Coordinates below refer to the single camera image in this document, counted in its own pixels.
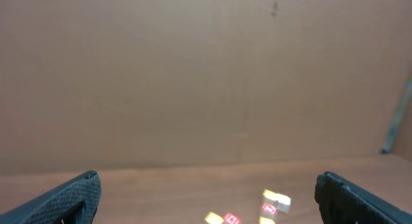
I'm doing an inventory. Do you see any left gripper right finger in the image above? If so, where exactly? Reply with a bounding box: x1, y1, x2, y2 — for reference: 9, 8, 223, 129
315, 172, 411, 224

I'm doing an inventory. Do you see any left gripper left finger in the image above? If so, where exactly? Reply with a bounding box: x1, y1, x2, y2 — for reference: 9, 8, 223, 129
1, 171, 102, 224

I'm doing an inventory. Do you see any white block top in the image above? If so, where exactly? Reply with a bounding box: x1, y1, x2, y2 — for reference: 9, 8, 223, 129
276, 193, 292, 213

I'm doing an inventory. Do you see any red C block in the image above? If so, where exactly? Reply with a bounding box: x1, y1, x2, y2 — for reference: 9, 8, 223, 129
260, 202, 278, 219

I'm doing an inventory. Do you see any yellow block top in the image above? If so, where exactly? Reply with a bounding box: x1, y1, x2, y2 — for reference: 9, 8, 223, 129
262, 189, 277, 204

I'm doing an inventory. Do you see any yellow block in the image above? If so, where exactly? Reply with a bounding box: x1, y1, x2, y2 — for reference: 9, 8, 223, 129
204, 212, 225, 224
262, 189, 277, 204
259, 216, 276, 224

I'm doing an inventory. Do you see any yellow block middle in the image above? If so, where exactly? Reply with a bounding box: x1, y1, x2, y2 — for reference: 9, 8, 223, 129
259, 216, 276, 224

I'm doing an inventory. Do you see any red letter block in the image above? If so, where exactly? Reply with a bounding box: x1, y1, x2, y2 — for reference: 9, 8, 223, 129
223, 212, 241, 224

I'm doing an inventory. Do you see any cardboard box edge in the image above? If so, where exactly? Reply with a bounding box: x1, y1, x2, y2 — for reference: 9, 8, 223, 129
1, 0, 411, 174

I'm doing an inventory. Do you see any yellow block left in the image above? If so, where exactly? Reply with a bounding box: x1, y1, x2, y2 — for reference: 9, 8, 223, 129
204, 212, 225, 224

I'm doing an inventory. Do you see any green pole at wall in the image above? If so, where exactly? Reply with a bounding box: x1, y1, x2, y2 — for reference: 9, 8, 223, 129
381, 75, 411, 154

